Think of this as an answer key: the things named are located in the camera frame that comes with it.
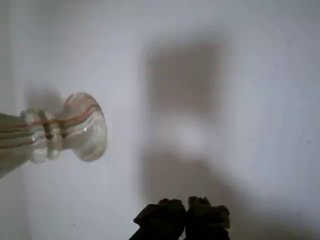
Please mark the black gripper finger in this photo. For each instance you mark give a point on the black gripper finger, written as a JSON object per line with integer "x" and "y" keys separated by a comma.
{"x": 160, "y": 220}
{"x": 205, "y": 222}

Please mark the marbled onyx stone vase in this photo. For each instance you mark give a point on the marbled onyx stone vase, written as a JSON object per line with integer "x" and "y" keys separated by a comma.
{"x": 75, "y": 127}

